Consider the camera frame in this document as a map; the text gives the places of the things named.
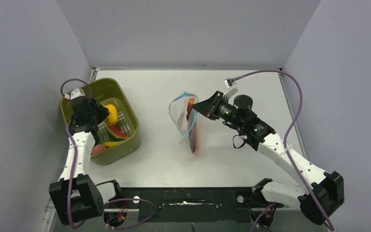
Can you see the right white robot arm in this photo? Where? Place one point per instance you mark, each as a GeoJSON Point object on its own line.
{"type": "Point", "coordinates": [318, 194]}

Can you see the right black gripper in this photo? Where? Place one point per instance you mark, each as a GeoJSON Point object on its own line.
{"type": "Point", "coordinates": [209, 108]}

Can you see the olive green plastic bin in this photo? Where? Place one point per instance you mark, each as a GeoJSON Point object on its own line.
{"type": "Point", "coordinates": [108, 91]}

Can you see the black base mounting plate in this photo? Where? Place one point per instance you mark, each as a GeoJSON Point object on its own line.
{"type": "Point", "coordinates": [237, 204]}

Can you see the toy watermelon slice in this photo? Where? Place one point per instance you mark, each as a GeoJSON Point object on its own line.
{"type": "Point", "coordinates": [115, 134]}

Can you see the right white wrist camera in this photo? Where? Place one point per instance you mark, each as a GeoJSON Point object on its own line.
{"type": "Point", "coordinates": [231, 88]}

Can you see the pink toy peach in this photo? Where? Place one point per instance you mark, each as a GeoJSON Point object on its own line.
{"type": "Point", "coordinates": [98, 149]}

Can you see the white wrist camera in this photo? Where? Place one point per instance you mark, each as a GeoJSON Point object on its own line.
{"type": "Point", "coordinates": [74, 94]}
{"type": "Point", "coordinates": [231, 88]}

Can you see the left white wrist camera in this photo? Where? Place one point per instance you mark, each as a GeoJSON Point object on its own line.
{"type": "Point", "coordinates": [74, 94]}

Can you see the yellow toy banana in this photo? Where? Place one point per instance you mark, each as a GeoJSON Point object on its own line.
{"type": "Point", "coordinates": [111, 143]}

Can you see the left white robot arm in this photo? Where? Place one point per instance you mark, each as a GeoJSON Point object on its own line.
{"type": "Point", "coordinates": [75, 196]}

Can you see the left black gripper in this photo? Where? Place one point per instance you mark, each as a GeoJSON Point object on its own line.
{"type": "Point", "coordinates": [103, 112]}

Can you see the clear zip top bag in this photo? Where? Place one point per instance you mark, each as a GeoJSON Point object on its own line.
{"type": "Point", "coordinates": [177, 113]}

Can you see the yellow toy bell pepper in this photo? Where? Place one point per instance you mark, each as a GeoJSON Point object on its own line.
{"type": "Point", "coordinates": [112, 117]}

